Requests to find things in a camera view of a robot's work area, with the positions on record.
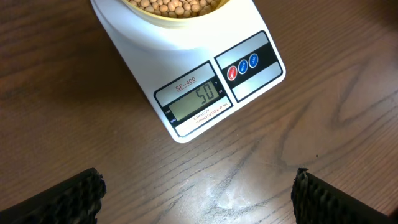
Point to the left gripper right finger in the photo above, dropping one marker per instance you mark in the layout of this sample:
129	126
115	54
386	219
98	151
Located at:
317	202

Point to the soybeans in bowl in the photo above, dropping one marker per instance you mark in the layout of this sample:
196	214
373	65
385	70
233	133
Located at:
177	8

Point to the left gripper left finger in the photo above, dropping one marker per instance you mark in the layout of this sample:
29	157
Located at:
75	200

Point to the white digital kitchen scale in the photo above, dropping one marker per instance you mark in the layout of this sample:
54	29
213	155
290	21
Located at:
196	76

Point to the pale yellow bowl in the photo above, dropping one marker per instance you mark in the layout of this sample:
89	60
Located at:
171	22

